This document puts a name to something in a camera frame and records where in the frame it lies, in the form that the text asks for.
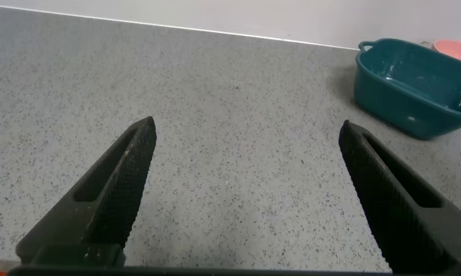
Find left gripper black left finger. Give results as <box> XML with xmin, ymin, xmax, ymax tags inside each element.
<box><xmin>15</xmin><ymin>116</ymin><xmax>157</xmax><ymax>268</ymax></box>

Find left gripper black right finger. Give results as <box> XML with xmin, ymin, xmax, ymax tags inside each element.
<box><xmin>338</xmin><ymin>119</ymin><xmax>461</xmax><ymax>275</ymax></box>

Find pink round bowl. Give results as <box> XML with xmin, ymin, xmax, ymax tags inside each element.
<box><xmin>431</xmin><ymin>38</ymin><xmax>461</xmax><ymax>67</ymax></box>

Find teal square plastic basin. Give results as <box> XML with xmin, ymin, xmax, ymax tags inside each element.
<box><xmin>353</xmin><ymin>38</ymin><xmax>461</xmax><ymax>140</ymax></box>

